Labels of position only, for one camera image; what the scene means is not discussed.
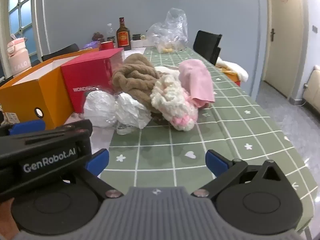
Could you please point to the pink water bottle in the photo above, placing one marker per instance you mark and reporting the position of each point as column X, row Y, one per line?
column 18, row 60

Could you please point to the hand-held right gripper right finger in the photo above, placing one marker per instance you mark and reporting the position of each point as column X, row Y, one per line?
column 216, row 165

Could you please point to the black chair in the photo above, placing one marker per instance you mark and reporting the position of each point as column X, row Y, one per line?
column 62, row 51
column 206, row 45

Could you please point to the dark brown round object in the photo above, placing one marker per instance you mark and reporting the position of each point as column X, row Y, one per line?
column 97, row 37

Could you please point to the large clear plastic bag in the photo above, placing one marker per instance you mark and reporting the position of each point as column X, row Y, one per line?
column 172, row 27

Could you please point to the orange plastic stool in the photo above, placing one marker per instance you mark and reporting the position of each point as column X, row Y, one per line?
column 228, row 72

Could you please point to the brown knitted scarf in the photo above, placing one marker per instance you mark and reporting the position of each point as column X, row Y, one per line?
column 135, row 77

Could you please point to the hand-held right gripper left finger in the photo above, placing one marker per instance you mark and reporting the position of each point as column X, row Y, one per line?
column 98, row 162

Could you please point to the brown liquor bottle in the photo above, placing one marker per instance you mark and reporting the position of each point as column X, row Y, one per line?
column 123, row 38

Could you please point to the wall light switch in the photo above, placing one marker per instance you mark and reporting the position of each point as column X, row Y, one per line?
column 315, row 29

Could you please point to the red cup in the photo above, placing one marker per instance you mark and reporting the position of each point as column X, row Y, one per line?
column 107, row 45

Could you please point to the red cardboard box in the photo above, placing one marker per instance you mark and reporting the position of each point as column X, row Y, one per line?
column 85, row 75

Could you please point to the purple bowl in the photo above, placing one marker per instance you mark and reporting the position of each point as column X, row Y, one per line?
column 92, row 45

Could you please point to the white and pink knitted scarf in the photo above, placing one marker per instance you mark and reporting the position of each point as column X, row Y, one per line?
column 170, row 100

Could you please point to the white fluffy cloth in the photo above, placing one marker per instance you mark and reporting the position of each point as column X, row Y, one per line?
column 235, row 68

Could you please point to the clear water bottle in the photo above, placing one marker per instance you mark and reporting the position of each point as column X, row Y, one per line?
column 110, row 32

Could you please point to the orange cardboard box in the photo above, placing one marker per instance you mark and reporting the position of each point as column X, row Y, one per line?
column 22, row 97

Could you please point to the pink cloth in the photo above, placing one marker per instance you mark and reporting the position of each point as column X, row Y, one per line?
column 197, row 77

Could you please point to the small printed card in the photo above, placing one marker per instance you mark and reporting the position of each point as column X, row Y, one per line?
column 12, row 117

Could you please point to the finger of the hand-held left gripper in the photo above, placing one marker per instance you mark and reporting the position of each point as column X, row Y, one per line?
column 26, row 128
column 72, row 128

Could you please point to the cream door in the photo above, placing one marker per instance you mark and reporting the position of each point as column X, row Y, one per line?
column 282, row 55

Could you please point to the white glass-paned door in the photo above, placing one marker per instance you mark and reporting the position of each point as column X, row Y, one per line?
column 22, row 5

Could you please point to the small dark jar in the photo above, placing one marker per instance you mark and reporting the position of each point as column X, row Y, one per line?
column 136, row 37

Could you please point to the cream radiator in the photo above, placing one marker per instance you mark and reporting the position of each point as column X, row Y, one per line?
column 312, row 87

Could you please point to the white plastic bag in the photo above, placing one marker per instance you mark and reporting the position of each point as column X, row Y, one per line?
column 100, row 107
column 130, row 111

